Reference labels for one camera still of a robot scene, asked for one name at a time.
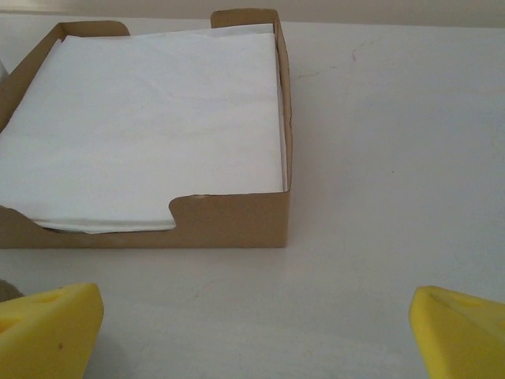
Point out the brown cardboard napkin box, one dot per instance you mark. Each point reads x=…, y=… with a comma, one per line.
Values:
x=229, y=221

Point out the white paper napkin stack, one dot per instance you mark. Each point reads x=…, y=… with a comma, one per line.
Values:
x=138, y=130

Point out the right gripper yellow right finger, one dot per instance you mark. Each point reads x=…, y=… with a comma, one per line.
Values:
x=461, y=339

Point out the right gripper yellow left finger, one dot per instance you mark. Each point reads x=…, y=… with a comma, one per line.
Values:
x=47, y=335

